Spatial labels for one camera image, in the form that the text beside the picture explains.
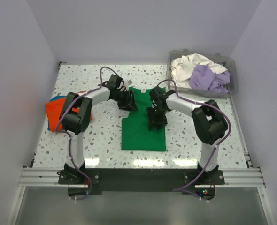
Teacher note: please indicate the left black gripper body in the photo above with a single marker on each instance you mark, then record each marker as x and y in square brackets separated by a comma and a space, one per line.
[126, 100]

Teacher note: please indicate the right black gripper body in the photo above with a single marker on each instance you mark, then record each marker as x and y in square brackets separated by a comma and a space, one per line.
[157, 114]

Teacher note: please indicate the green t shirt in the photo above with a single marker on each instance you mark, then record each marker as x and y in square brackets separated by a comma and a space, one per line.
[135, 131]

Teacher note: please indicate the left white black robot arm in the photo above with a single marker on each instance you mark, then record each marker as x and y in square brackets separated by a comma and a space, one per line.
[108, 90]

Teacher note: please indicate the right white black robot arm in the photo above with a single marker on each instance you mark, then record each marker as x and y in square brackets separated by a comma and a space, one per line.
[209, 121]

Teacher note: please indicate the white crumpled t shirt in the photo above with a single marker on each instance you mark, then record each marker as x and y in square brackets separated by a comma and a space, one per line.
[182, 68]

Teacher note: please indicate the clear plastic bin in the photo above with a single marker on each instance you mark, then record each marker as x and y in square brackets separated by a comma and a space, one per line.
[225, 61]

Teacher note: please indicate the lavender crumpled t shirt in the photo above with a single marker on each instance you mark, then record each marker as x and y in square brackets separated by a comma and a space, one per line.
[203, 78]

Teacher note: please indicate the folded blue t shirt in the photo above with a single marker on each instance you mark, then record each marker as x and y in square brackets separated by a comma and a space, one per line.
[53, 111]

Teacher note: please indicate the folded orange t shirt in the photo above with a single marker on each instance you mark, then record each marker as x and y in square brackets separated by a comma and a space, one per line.
[72, 112]

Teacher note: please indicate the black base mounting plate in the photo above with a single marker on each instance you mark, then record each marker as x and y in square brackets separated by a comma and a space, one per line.
[96, 181]

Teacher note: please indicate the aluminium frame rail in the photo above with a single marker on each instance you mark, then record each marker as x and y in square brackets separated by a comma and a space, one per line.
[47, 177]

